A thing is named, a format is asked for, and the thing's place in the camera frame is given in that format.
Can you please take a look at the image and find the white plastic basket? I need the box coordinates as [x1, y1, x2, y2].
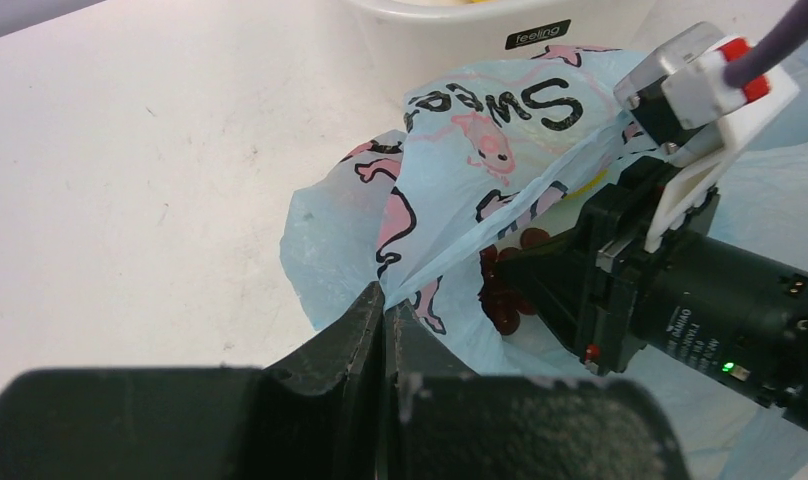
[343, 0, 654, 103]

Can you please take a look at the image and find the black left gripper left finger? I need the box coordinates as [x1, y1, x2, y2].
[0, 283, 384, 479]

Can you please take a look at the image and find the dark red fake fruit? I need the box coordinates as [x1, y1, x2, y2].
[478, 227, 551, 336]

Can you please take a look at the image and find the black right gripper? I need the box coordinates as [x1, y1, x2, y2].
[496, 156, 808, 431]

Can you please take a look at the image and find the light blue plastic bag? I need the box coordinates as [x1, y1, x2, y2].
[280, 46, 808, 479]

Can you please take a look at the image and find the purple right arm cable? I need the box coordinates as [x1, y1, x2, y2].
[721, 0, 808, 91]

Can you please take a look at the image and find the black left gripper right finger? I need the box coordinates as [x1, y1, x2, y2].
[381, 302, 690, 479]

